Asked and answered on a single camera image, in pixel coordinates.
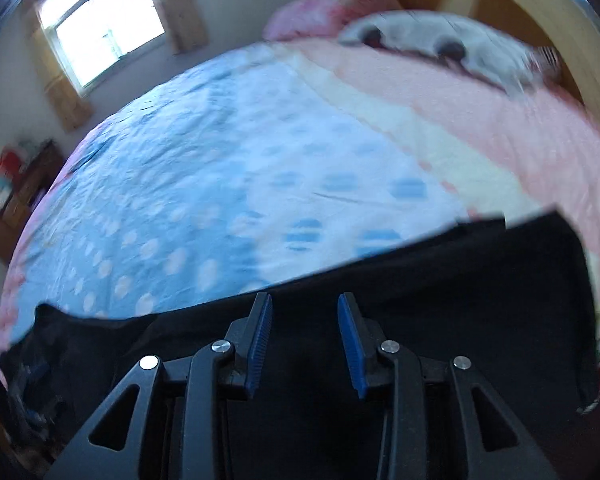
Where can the pink floral folded blanket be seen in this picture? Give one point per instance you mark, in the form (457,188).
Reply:
(320,18)

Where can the grey patterned pillow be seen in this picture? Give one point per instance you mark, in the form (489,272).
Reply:
(476,48)

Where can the beige right curtain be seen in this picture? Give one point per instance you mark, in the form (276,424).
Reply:
(183,24)

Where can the wooden desk with drawers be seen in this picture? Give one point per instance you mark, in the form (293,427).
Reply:
(22,195)

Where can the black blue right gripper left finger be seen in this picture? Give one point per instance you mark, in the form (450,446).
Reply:
(164,420)

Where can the blue pink polka-dot bedsheet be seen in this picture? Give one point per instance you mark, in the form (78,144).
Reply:
(275,161)

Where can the red gift bag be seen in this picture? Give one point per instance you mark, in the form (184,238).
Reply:
(11,163)

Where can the black pants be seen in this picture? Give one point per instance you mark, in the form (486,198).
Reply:
(515,300)

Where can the beige left curtain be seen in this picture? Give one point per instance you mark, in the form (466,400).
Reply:
(70,107)

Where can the beige curtain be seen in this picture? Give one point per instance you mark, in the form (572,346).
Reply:
(183,24)
(70,107)

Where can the window with metal frame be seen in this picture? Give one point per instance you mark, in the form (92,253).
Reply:
(93,36)

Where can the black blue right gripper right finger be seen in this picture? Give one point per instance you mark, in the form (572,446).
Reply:
(440,419)

